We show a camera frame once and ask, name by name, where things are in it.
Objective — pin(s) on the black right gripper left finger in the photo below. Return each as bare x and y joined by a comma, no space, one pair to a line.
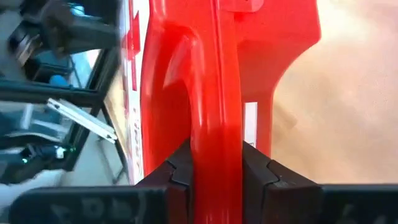
177,174

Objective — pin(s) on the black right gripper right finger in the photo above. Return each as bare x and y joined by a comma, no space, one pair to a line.
270,186

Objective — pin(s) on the red first aid kit box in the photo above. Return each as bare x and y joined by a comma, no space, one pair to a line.
214,77

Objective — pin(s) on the black electronics box green lights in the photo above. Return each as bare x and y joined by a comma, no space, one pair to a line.
40,155

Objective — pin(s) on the aluminium extrusion bracket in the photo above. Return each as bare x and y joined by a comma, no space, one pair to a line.
82,119

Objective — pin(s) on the black metal table frame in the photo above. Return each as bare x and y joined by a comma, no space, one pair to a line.
90,93

